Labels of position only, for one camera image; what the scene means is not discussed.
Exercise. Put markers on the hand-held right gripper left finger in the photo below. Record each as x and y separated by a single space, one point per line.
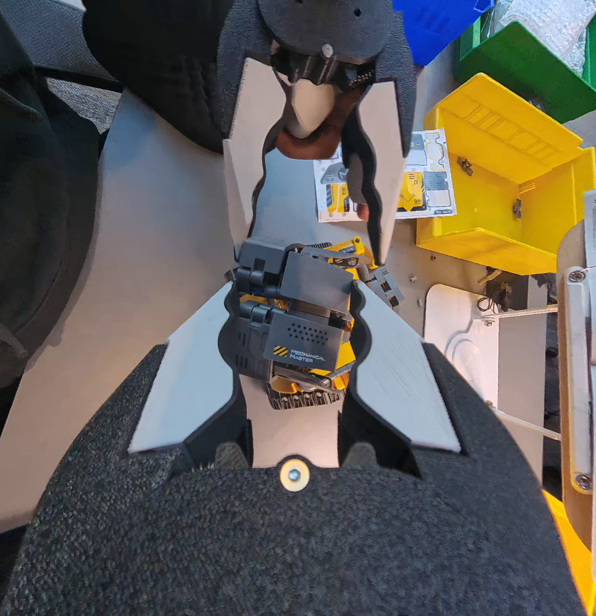
187 380

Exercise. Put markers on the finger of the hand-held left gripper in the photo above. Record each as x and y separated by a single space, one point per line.
245 144
387 168

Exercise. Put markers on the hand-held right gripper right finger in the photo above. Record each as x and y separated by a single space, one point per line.
403 380

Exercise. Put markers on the yellow grey brick robot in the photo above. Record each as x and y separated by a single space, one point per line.
302 337

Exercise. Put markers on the person's left forearm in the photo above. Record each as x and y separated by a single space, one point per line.
158 72

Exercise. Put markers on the sticker sheet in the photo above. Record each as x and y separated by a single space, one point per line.
432 187

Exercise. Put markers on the dark grey brick piece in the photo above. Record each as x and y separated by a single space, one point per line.
464 166
517 209

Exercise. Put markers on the white book stand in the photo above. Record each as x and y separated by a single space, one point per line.
452 317

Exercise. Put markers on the yellow plastic bin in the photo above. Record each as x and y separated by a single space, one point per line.
574 553
485 207

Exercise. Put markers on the blue plastic bin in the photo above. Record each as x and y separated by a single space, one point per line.
432 29

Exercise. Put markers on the small brass metal piece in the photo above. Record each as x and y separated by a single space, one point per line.
490 276

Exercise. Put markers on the bubble wrap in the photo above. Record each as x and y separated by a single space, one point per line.
543 24

